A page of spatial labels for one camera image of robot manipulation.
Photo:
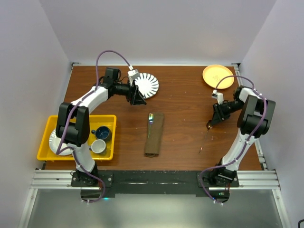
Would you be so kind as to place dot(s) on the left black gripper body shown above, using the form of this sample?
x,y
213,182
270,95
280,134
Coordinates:
x,y
123,89

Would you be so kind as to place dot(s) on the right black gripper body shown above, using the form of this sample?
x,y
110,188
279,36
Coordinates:
x,y
230,107

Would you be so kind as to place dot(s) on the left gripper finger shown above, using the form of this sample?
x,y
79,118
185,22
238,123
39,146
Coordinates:
x,y
132,94
138,98

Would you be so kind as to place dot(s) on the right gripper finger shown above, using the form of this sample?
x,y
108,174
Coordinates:
x,y
223,117
215,117

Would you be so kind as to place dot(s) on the copper spoon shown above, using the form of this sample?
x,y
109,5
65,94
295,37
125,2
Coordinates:
x,y
205,137

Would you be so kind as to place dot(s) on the iridescent fork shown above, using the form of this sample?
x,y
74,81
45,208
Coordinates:
x,y
150,122

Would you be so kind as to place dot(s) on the brown cloth napkin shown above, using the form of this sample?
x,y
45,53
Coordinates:
x,y
153,143

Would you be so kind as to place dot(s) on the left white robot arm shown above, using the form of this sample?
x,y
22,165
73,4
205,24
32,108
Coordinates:
x,y
73,124

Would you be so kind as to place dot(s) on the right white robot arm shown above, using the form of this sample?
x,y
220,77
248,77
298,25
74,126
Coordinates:
x,y
254,121

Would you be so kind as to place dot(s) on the white blue striped plate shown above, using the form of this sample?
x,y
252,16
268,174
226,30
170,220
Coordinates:
x,y
148,85

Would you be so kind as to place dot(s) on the orange plate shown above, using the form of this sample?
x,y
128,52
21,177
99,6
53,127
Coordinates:
x,y
212,75

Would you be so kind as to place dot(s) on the dark blue mug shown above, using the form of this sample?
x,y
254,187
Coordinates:
x,y
102,133

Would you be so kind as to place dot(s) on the white grey mug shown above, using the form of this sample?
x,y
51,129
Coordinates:
x,y
98,146

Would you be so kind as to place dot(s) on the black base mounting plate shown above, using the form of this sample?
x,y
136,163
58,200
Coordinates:
x,y
219,191

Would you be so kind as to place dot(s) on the white paper plate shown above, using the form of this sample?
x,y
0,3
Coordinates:
x,y
54,142

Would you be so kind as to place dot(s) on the yellow plastic bin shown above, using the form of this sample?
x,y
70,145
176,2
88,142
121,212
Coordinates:
x,y
45,153

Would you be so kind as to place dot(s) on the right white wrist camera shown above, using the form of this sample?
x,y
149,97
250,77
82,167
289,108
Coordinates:
x,y
218,96

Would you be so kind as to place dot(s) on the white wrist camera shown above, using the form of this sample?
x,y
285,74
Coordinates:
x,y
218,96
132,75

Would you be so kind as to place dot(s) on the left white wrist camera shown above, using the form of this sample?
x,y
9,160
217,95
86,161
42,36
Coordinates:
x,y
132,75

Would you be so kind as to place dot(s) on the aluminium frame rail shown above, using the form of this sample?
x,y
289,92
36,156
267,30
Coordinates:
x,y
63,179

